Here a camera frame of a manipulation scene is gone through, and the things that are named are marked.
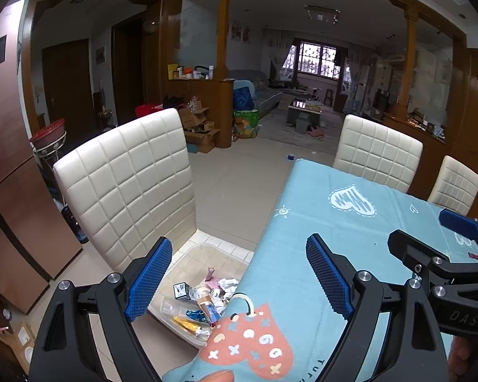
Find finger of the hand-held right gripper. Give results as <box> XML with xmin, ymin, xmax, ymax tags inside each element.
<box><xmin>439</xmin><ymin>209</ymin><xmax>478</xmax><ymax>257</ymax></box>
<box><xmin>387</xmin><ymin>229</ymin><xmax>478</xmax><ymax>287</ymax></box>

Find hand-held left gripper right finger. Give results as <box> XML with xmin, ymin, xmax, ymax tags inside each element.
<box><xmin>305</xmin><ymin>233</ymin><xmax>451</xmax><ymax>382</ymax></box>

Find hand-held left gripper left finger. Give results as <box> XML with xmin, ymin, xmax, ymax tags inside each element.
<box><xmin>28</xmin><ymin>236</ymin><xmax>174</xmax><ymax>382</ymax></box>

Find clear plastic packaging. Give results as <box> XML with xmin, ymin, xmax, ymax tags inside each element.
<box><xmin>159</xmin><ymin>296</ymin><xmax>180</xmax><ymax>317</ymax></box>

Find gold red snack wrapper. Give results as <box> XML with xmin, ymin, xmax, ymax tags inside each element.
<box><xmin>172</xmin><ymin>315</ymin><xmax>212</xmax><ymax>338</ymax></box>

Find clear plastic bin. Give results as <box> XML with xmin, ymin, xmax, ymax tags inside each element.
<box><xmin>148</xmin><ymin>242</ymin><xmax>252</xmax><ymax>350</ymax></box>

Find person's right hand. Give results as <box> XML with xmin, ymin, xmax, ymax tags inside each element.
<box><xmin>448</xmin><ymin>335</ymin><xmax>474</xmax><ymax>382</ymax></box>

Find person's left hand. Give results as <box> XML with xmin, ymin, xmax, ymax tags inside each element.
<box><xmin>193</xmin><ymin>370</ymin><xmax>236</xmax><ymax>382</ymax></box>

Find cream quilted dining chair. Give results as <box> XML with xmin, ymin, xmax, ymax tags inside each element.
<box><xmin>332</xmin><ymin>114</ymin><xmax>424</xmax><ymax>194</ymax></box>
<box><xmin>427</xmin><ymin>155</ymin><xmax>478</xmax><ymax>216</ymax></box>
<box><xmin>53</xmin><ymin>107</ymin><xmax>257</xmax><ymax>273</ymax></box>

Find wooden counter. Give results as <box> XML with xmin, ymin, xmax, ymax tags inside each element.
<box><xmin>382</xmin><ymin>111</ymin><xmax>449</xmax><ymax>200</ymax></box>

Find small cardboard box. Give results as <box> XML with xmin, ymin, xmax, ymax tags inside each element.
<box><xmin>12</xmin><ymin>320</ymin><xmax>36</xmax><ymax>367</ymax></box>

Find metal stand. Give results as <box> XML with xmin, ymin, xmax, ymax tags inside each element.
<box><xmin>34</xmin><ymin>143</ymin><xmax>70</xmax><ymax>208</ymax></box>

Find pile of cardboard boxes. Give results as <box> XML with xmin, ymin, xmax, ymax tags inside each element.
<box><xmin>179</xmin><ymin>105</ymin><xmax>221</xmax><ymax>154</ymax></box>

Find white standing air conditioner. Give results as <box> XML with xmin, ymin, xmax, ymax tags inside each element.
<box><xmin>356</xmin><ymin>64</ymin><xmax>373</xmax><ymax>112</ymax></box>

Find red bag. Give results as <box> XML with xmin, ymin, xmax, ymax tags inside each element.
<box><xmin>135</xmin><ymin>104</ymin><xmax>164</xmax><ymax>118</ymax></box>

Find coffee table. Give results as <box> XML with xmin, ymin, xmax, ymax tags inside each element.
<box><xmin>287</xmin><ymin>101</ymin><xmax>323</xmax><ymax>126</ymax></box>

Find colourful printed bag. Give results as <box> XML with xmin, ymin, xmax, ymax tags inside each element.
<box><xmin>233</xmin><ymin>109</ymin><xmax>260</xmax><ymax>141</ymax></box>

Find wooden pillar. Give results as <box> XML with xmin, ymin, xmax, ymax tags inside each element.
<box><xmin>217</xmin><ymin>0</ymin><xmax>234</xmax><ymax>80</ymax></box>
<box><xmin>396</xmin><ymin>0</ymin><xmax>419</xmax><ymax>114</ymax></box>

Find red basin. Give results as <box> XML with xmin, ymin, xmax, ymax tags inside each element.
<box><xmin>29</xmin><ymin>118</ymin><xmax>66</xmax><ymax>150</ymax></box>

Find tall brown cabinet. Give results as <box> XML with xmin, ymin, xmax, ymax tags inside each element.
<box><xmin>0</xmin><ymin>0</ymin><xmax>84</xmax><ymax>315</ymax></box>

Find low wooden partition cabinet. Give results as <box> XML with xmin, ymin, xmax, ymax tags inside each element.
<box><xmin>167</xmin><ymin>77</ymin><xmax>235</xmax><ymax>154</ymax></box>

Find grey sofa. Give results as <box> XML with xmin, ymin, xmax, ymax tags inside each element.
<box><xmin>228</xmin><ymin>69</ymin><xmax>283</xmax><ymax>118</ymax></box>

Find blue bag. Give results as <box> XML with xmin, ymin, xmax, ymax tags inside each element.
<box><xmin>233</xmin><ymin>87</ymin><xmax>256</xmax><ymax>111</ymax></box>

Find dark wooden door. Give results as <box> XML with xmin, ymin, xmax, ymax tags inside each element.
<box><xmin>42</xmin><ymin>39</ymin><xmax>94</xmax><ymax>136</ymax></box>

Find barred window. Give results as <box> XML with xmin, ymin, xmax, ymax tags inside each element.
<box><xmin>297</xmin><ymin>40</ymin><xmax>341</xmax><ymax>76</ymax></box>

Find ceiling lamp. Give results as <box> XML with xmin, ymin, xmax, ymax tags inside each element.
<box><xmin>303</xmin><ymin>5</ymin><xmax>340</xmax><ymax>22</ymax></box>

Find wall pictures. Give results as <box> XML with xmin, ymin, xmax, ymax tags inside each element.
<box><xmin>230</xmin><ymin>22</ymin><xmax>251</xmax><ymax>44</ymax></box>

